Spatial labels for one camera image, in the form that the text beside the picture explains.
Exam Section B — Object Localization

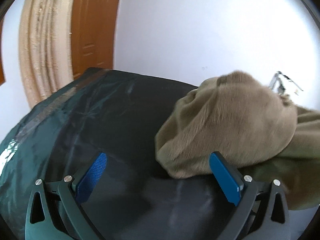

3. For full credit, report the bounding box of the brown fleece garment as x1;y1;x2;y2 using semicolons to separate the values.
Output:
155;71;319;210

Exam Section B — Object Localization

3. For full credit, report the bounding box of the dark green bed cover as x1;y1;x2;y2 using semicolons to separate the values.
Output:
1;68;235;239

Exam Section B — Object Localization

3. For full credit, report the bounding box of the beige curtain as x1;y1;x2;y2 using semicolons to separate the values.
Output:
18;0;74;107

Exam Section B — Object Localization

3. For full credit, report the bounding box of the brown wooden door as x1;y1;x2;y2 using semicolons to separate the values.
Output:
71;0;119;79

